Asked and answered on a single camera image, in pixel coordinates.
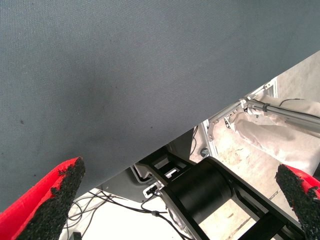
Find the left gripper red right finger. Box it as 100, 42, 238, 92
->
274, 163, 320, 240

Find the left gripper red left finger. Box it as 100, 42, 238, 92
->
0, 156, 87, 240

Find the beige protective sheet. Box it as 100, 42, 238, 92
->
232, 98, 320, 174

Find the grey metal panel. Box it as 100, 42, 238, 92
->
96, 159, 156, 204

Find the grey metal rod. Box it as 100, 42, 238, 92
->
244, 96, 320, 127

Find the white connector block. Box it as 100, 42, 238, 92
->
142, 183, 164, 199

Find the dark grey table cloth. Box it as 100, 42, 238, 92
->
0, 0, 320, 213

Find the thin black floor cable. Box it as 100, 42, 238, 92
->
63, 190, 142, 230

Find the aluminium table frame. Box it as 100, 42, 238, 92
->
199, 77, 279, 161

